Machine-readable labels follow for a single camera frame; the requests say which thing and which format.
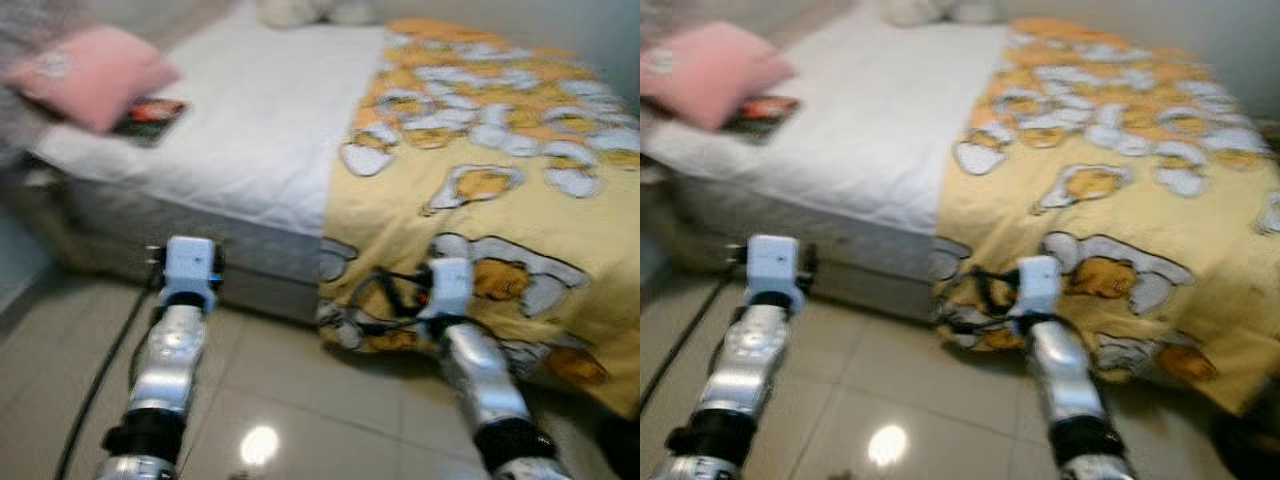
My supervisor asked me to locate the yellow cartoon print blanket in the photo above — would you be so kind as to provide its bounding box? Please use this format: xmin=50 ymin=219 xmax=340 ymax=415
xmin=932 ymin=17 xmax=1280 ymax=416
xmin=318 ymin=17 xmax=641 ymax=421

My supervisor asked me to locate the pink pillow with sheep print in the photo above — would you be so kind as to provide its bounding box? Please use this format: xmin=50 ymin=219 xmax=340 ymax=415
xmin=640 ymin=22 xmax=799 ymax=133
xmin=5 ymin=25 xmax=183 ymax=136

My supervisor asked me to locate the grey bed base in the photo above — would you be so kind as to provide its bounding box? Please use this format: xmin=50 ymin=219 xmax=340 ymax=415
xmin=40 ymin=165 xmax=326 ymax=326
xmin=650 ymin=165 xmax=941 ymax=321

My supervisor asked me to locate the white quilted mattress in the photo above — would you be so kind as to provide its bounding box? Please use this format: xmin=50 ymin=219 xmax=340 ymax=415
xmin=30 ymin=0 xmax=391 ymax=236
xmin=645 ymin=0 xmax=1011 ymax=236

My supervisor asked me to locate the book with red green cover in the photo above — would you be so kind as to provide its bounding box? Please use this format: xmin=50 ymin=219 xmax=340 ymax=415
xmin=722 ymin=93 xmax=803 ymax=146
xmin=112 ymin=95 xmax=191 ymax=146

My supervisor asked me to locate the cream plush toy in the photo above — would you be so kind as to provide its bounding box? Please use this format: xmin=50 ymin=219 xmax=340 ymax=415
xmin=255 ymin=0 xmax=379 ymax=28
xmin=880 ymin=0 xmax=1006 ymax=28

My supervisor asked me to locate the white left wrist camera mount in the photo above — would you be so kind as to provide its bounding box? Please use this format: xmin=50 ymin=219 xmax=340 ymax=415
xmin=745 ymin=234 xmax=806 ymax=316
xmin=160 ymin=236 xmax=219 ymax=313

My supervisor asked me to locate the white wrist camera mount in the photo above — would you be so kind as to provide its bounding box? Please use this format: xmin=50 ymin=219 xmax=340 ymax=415
xmin=1008 ymin=255 xmax=1063 ymax=319
xmin=160 ymin=236 xmax=219 ymax=313
xmin=745 ymin=234 xmax=806 ymax=316
xmin=418 ymin=257 xmax=473 ymax=321

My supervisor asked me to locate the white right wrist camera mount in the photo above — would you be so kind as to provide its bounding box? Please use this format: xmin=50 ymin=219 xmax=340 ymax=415
xmin=1008 ymin=255 xmax=1063 ymax=319
xmin=418 ymin=257 xmax=473 ymax=321

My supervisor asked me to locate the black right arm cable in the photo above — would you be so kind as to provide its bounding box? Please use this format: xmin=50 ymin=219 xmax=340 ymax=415
xmin=345 ymin=265 xmax=431 ymax=331
xmin=940 ymin=265 xmax=1016 ymax=331

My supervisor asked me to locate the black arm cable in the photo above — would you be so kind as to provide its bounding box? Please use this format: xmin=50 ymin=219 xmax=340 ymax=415
xmin=640 ymin=275 xmax=741 ymax=421
xmin=345 ymin=265 xmax=431 ymax=331
xmin=55 ymin=285 xmax=161 ymax=480
xmin=940 ymin=265 xmax=1016 ymax=331

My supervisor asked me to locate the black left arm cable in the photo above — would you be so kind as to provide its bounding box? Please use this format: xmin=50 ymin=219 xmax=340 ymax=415
xmin=55 ymin=285 xmax=161 ymax=480
xmin=640 ymin=275 xmax=741 ymax=421

